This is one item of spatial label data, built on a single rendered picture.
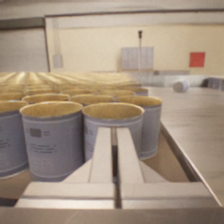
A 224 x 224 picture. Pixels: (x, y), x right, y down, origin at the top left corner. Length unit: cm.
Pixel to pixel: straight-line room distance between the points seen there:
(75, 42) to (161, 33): 457
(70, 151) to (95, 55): 922
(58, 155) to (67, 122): 4
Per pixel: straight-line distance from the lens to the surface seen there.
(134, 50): 764
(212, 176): 29
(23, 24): 1043
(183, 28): 995
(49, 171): 19
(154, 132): 23
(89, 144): 18
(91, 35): 952
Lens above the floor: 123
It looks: 15 degrees down
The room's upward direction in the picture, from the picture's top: 1 degrees counter-clockwise
